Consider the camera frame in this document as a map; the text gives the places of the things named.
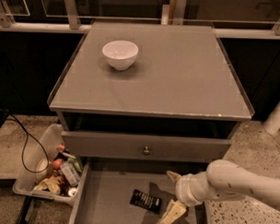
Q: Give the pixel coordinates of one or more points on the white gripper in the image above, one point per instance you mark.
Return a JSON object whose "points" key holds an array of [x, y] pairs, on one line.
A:
{"points": [[182, 189]]}

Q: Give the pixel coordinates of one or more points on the black rxbar chocolate wrapper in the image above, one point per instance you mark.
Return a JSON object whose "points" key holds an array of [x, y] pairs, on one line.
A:
{"points": [[145, 201]]}

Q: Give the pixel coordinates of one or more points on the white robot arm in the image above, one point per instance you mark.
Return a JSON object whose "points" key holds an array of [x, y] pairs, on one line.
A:
{"points": [[222, 181]]}

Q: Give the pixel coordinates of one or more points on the brass drawer knob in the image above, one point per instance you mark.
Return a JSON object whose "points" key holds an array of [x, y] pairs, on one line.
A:
{"points": [[146, 151]]}

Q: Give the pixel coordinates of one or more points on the open grey middle drawer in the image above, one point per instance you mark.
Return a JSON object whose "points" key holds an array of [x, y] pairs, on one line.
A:
{"points": [[108, 186]]}

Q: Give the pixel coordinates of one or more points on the grey drawer cabinet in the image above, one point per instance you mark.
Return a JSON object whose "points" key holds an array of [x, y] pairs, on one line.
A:
{"points": [[179, 85]]}

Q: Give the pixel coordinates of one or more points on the closed grey top drawer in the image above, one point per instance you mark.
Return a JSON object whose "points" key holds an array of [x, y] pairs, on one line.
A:
{"points": [[130, 146]]}

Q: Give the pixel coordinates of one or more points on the plastic bottle in bin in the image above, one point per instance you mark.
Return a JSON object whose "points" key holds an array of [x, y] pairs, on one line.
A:
{"points": [[70, 173]]}

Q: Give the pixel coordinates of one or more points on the red apple in bin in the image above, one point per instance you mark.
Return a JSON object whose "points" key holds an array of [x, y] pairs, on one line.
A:
{"points": [[57, 163]]}

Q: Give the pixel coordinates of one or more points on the yellow crumpled snack bag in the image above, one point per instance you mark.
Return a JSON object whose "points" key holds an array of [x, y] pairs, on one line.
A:
{"points": [[55, 184]]}

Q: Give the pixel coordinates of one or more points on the clear plastic storage bin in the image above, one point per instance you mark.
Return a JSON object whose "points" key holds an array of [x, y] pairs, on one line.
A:
{"points": [[38, 165]]}

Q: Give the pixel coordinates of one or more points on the white ceramic bowl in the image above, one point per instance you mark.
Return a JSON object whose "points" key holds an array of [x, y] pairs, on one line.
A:
{"points": [[120, 54]]}

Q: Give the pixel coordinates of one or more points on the metal railing frame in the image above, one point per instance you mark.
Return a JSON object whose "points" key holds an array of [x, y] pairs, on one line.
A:
{"points": [[251, 19]]}

